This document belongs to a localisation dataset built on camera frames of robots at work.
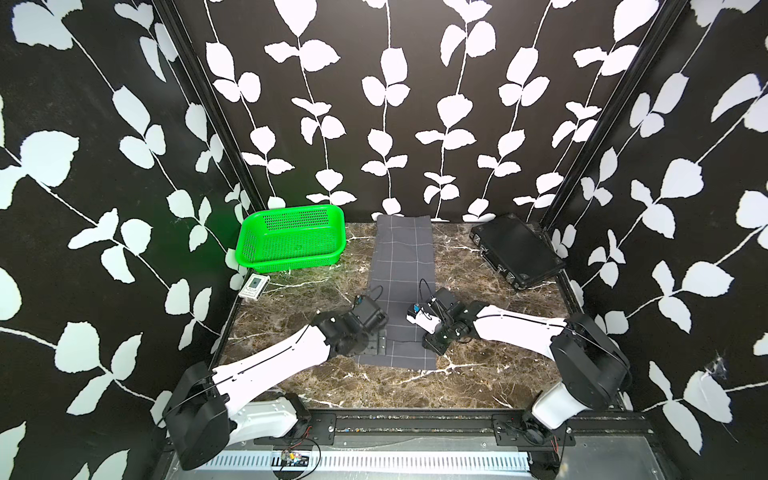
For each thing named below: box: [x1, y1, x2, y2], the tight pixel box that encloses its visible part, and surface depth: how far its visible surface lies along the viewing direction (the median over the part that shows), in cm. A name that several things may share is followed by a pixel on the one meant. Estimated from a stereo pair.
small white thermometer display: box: [238, 273, 271, 300], surface depth 100 cm
